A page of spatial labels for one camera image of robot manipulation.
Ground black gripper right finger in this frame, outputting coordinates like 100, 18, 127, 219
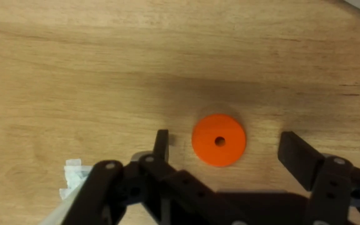
276, 129, 360, 225

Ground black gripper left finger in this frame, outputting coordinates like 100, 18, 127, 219
60, 128, 221, 225

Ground orange disc with hole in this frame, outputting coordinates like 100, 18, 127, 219
190, 113, 247, 168

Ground clear plastic rod stand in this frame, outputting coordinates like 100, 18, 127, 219
41, 157, 93, 225

